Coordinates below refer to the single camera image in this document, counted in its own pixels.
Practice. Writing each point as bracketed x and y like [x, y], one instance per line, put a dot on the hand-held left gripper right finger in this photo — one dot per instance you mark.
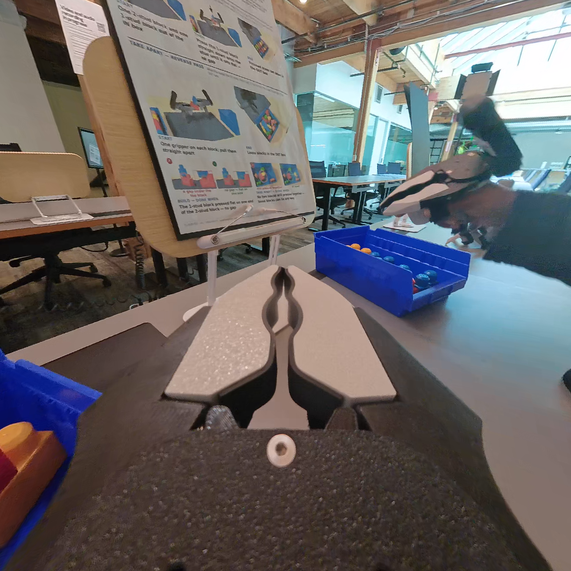
[343, 348]

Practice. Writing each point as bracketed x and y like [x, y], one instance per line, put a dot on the blue plastic bin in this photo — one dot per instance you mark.
[35, 392]
[366, 281]

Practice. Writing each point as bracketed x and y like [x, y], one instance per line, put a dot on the wooden top desk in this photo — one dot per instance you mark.
[89, 214]

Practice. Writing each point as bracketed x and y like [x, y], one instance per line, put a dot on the black pad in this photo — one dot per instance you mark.
[567, 381]

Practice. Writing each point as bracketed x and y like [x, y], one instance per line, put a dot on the black office chair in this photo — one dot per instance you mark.
[53, 267]
[319, 174]

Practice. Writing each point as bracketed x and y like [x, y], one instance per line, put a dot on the white power strip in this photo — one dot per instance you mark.
[138, 305]

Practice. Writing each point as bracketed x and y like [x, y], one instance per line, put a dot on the long wooden desk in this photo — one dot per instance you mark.
[357, 180]

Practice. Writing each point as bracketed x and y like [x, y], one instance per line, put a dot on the row of mixed mega blocks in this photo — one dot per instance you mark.
[421, 279]

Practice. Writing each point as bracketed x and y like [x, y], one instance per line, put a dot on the black and white tool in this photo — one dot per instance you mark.
[468, 236]

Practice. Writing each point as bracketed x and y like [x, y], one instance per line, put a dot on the pile of assorted building blocks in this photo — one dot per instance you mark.
[31, 468]

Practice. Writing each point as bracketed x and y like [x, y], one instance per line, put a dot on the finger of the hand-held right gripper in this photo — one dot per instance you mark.
[410, 201]
[415, 183]

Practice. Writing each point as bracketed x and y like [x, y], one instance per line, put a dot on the wooden support post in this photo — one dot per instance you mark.
[368, 98]

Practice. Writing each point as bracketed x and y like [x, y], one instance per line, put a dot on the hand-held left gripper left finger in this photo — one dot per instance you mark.
[223, 339]

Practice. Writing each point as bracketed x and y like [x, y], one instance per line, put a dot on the person's right hand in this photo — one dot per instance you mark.
[481, 207]

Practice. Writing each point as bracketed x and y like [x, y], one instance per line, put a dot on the LED panel light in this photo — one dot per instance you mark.
[481, 84]

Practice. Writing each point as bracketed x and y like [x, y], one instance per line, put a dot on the white wall notice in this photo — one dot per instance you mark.
[82, 31]

